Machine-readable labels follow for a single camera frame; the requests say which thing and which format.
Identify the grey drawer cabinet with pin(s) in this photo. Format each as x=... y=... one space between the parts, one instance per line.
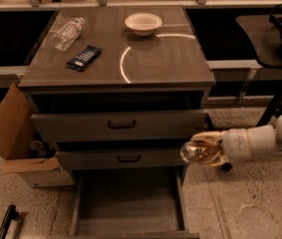
x=165 y=71

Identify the dark blue snack bag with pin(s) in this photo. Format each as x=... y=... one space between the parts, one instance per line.
x=85 y=57

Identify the middle grey drawer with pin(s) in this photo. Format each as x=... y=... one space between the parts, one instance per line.
x=120 y=158

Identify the grey drawer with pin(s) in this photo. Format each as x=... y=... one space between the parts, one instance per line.
x=119 y=126
x=120 y=158
x=131 y=203

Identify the white paper bowl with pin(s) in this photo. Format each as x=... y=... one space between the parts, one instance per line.
x=143 y=24

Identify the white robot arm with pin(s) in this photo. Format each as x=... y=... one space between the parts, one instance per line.
x=215 y=148

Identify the bottom grey drawer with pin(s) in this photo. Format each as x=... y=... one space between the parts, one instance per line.
x=131 y=203

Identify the can inside cardboard box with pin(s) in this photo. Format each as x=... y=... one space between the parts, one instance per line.
x=37 y=145

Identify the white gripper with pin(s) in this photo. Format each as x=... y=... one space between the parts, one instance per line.
x=235 y=143

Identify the brown cardboard box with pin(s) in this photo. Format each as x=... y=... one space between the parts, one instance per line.
x=37 y=169

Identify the black bar on floor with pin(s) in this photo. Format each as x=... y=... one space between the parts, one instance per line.
x=11 y=214

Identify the top grey drawer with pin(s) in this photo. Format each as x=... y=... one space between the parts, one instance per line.
x=119 y=126

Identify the clear plastic water bottle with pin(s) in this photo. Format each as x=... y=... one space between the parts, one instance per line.
x=68 y=34

